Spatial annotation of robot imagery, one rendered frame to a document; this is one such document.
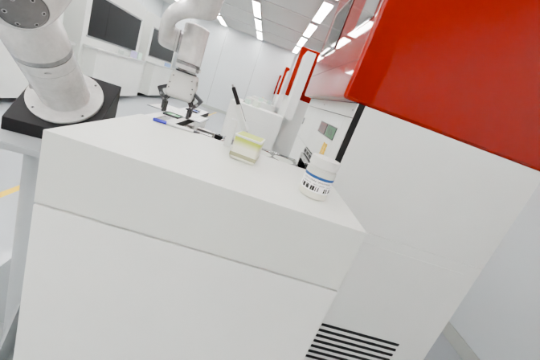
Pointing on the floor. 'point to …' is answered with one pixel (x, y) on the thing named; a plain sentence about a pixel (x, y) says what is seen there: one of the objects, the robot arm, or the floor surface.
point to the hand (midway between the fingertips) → (176, 112)
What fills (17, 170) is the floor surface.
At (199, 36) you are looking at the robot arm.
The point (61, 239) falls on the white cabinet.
